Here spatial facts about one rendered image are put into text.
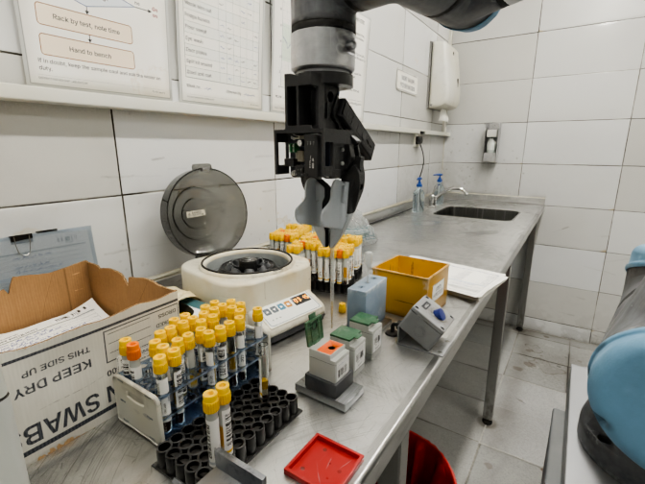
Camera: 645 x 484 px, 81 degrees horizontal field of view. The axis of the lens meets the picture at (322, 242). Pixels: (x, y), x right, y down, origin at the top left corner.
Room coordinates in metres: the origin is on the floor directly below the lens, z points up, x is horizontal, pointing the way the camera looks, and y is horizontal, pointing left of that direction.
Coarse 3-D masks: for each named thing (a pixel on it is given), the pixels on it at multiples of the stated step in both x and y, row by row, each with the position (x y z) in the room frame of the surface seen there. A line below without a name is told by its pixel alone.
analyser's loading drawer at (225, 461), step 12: (216, 456) 0.33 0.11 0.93; (228, 456) 0.32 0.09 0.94; (216, 468) 0.33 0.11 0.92; (228, 468) 0.32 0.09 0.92; (240, 468) 0.31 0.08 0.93; (252, 468) 0.31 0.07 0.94; (204, 480) 0.31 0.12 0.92; (216, 480) 0.31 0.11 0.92; (228, 480) 0.31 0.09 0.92; (240, 480) 0.31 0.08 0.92; (252, 480) 0.30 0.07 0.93; (264, 480) 0.29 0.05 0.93
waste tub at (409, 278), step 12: (384, 264) 0.86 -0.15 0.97; (396, 264) 0.91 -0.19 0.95; (408, 264) 0.90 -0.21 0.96; (420, 264) 0.88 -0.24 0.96; (432, 264) 0.87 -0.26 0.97; (444, 264) 0.85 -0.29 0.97; (384, 276) 0.80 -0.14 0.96; (396, 276) 0.78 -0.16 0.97; (408, 276) 0.77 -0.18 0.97; (420, 276) 0.88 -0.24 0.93; (432, 276) 0.76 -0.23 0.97; (444, 276) 0.82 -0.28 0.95; (396, 288) 0.78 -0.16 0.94; (408, 288) 0.77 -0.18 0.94; (420, 288) 0.75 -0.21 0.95; (432, 288) 0.76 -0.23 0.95; (444, 288) 0.83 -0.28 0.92; (396, 300) 0.78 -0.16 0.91; (408, 300) 0.77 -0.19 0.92; (432, 300) 0.77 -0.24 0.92; (444, 300) 0.84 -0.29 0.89; (396, 312) 0.78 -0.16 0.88
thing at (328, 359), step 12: (312, 348) 0.50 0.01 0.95; (324, 348) 0.50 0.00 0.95; (336, 348) 0.50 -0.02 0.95; (312, 360) 0.50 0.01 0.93; (324, 360) 0.49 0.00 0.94; (336, 360) 0.48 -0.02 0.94; (348, 360) 0.51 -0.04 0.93; (312, 372) 0.50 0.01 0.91; (324, 372) 0.49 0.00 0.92; (336, 372) 0.48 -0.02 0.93
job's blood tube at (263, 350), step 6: (264, 342) 0.47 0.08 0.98; (258, 348) 0.46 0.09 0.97; (264, 348) 0.46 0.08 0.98; (264, 354) 0.46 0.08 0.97; (264, 360) 0.46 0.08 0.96; (264, 366) 0.46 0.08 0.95; (264, 372) 0.46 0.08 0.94; (264, 378) 0.46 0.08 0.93; (264, 384) 0.46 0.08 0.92; (264, 390) 0.46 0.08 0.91; (264, 396) 0.46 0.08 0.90
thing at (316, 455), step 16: (304, 448) 0.39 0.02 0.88; (320, 448) 0.39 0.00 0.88; (336, 448) 0.39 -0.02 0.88; (288, 464) 0.36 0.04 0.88; (304, 464) 0.37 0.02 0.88; (320, 464) 0.37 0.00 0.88; (336, 464) 0.37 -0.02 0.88; (352, 464) 0.37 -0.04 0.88; (304, 480) 0.34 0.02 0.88; (320, 480) 0.35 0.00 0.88; (336, 480) 0.35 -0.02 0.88
